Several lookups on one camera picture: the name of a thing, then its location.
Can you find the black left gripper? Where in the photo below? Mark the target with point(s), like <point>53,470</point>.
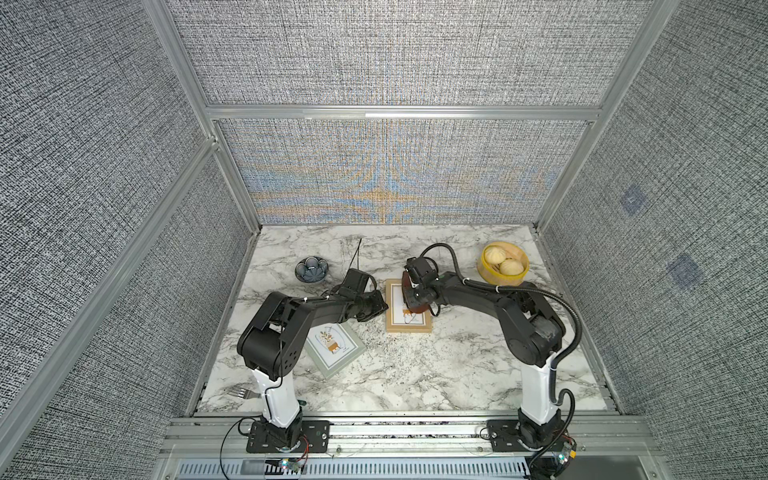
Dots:
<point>377,306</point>

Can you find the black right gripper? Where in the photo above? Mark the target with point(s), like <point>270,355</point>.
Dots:
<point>409,292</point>

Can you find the light wood picture frame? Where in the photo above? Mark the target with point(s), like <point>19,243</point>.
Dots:
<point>399,319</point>

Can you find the brown microfibre cloth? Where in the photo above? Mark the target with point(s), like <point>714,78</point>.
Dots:
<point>415,297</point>

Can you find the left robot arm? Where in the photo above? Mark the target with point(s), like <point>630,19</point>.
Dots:
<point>273,341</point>

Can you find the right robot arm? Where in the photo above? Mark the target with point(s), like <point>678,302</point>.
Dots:
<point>532,332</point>

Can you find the grey flower shaped dish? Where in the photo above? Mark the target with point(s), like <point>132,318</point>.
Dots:
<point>311,269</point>

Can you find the white steamed bun back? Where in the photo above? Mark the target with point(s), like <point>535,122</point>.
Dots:
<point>495,255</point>

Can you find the white steamed bun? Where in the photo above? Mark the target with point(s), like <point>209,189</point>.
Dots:
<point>511,267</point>
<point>495,255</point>

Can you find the yellow rimmed bamboo steamer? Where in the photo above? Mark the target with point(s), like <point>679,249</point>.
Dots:
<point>491,274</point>

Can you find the white steamed bun front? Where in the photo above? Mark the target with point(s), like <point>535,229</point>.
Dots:
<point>511,267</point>

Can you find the silver fork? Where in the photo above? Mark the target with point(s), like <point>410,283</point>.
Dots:
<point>243,393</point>

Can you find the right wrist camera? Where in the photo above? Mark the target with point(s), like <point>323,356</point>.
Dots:
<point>421,270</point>

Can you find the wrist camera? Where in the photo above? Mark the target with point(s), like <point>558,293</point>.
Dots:
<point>421,270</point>
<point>355,283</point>

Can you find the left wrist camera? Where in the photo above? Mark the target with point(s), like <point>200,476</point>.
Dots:
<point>355,283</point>

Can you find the grey green picture frame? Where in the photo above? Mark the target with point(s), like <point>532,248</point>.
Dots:
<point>332,347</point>

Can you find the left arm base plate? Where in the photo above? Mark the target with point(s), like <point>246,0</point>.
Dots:
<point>299,437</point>

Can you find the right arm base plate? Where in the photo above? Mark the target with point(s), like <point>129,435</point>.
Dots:
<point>504,436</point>

